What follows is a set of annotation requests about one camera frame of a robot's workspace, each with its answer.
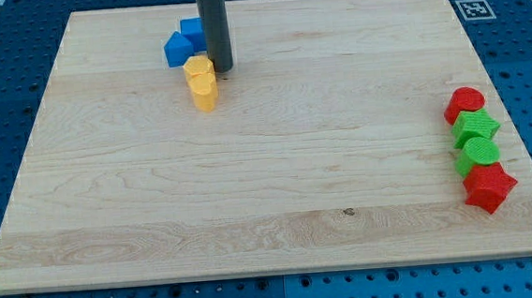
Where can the light wooden board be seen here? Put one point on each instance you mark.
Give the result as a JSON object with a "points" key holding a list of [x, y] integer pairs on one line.
{"points": [[327, 150]]}

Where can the yellow heart block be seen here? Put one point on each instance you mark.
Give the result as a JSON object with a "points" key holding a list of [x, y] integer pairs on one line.
{"points": [[204, 91]]}

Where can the yellow hexagon block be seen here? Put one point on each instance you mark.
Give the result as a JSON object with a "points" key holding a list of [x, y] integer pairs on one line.
{"points": [[197, 65]]}

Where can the blue pentagon block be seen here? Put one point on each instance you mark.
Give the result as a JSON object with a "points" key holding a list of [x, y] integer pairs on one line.
{"points": [[178, 49]]}

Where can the blue cube block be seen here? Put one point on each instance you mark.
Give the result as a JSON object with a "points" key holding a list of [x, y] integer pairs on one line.
{"points": [[192, 29]]}

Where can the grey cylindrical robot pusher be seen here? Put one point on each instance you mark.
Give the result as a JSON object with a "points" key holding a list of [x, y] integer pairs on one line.
{"points": [[213, 16]]}

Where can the green star block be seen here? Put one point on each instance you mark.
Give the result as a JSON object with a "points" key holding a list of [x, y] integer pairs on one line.
{"points": [[473, 124]]}

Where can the red round block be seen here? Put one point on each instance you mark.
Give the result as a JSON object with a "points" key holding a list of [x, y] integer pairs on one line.
{"points": [[463, 99]]}

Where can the green round block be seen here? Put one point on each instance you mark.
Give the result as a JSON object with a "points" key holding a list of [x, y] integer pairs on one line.
{"points": [[476, 151]]}

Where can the red star block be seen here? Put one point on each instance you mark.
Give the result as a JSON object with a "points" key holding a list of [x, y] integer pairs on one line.
{"points": [[488, 186]]}

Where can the white fiducial marker tag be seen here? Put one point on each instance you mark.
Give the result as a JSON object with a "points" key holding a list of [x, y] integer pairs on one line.
{"points": [[475, 10]]}

